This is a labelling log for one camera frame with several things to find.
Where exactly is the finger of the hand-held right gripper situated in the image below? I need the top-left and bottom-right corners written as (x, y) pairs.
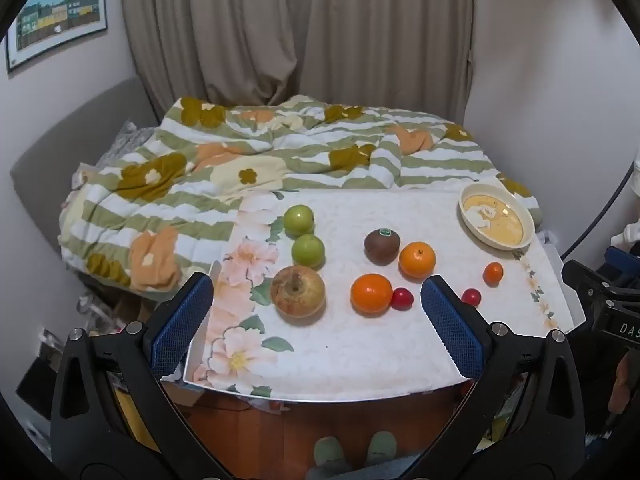
top-left (561, 259), bottom-right (640, 311)
top-left (604, 246), bottom-right (640, 281)

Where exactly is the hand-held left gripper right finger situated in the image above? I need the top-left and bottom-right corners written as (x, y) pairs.
top-left (410, 275), bottom-right (586, 480)

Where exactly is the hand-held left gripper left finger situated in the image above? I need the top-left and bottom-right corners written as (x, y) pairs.
top-left (50, 272), bottom-right (216, 480)

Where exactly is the large orange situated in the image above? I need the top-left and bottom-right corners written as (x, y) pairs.
top-left (398, 241), bottom-right (437, 279)
top-left (350, 273), bottom-right (394, 316)

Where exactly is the cream bowl with yellow inside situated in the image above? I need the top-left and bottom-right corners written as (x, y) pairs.
top-left (459, 183), bottom-right (536, 251)

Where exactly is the large yellow-red apple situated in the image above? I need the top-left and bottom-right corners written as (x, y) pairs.
top-left (270, 265), bottom-right (327, 320)

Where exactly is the green apple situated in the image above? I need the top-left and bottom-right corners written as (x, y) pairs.
top-left (283, 204), bottom-right (316, 237)
top-left (291, 234), bottom-right (326, 267)

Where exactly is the person's right hand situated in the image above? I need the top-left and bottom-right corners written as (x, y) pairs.
top-left (612, 350), bottom-right (633, 411)

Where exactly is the white floral table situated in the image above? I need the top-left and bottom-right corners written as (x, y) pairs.
top-left (182, 187), bottom-right (576, 401)

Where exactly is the brown kiwi with green sticker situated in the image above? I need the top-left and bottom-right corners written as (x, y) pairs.
top-left (363, 228), bottom-right (401, 266)

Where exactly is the green striped floral blanket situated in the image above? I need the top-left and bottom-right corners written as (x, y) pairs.
top-left (59, 95), bottom-right (543, 293)

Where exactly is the green slipper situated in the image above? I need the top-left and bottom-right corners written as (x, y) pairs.
top-left (312, 436), bottom-right (346, 473)
top-left (366, 431), bottom-right (398, 466)

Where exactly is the grey patterned pillow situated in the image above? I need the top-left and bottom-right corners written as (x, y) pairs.
top-left (97, 121), bottom-right (156, 166)

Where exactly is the grey bed headboard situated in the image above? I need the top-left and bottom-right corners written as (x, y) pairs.
top-left (10, 76), bottom-right (161, 271)

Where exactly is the black cable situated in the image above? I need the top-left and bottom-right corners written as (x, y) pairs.
top-left (562, 150), bottom-right (640, 262)

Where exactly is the framed wall picture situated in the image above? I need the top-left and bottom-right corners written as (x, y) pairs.
top-left (5, 0), bottom-right (108, 75)

